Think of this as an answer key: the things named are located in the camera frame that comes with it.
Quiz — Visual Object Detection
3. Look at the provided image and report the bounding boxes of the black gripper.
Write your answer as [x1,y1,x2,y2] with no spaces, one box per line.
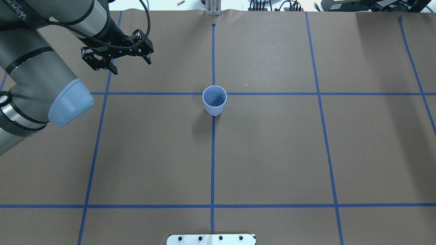
[81,29,154,75]

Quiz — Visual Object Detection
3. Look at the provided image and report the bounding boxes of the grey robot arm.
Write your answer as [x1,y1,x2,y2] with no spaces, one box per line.
[0,0,154,154]

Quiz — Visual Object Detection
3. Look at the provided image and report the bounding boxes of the light blue plastic cup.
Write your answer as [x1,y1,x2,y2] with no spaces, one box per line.
[201,85,228,116]

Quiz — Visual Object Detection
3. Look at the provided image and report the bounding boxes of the white metal mounting base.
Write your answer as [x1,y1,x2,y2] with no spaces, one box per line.
[166,234,256,245]

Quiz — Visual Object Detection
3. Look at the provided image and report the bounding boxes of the black equipment background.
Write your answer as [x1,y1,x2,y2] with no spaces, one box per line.
[321,0,432,13]

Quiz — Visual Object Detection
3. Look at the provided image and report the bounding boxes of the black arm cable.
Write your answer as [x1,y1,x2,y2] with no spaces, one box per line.
[20,0,151,51]

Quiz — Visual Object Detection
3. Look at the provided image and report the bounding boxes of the silver metal post bracket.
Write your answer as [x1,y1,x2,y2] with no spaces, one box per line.
[201,0,222,16]

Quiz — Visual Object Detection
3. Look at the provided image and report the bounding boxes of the black cables background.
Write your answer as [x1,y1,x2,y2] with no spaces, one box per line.
[247,0,304,12]

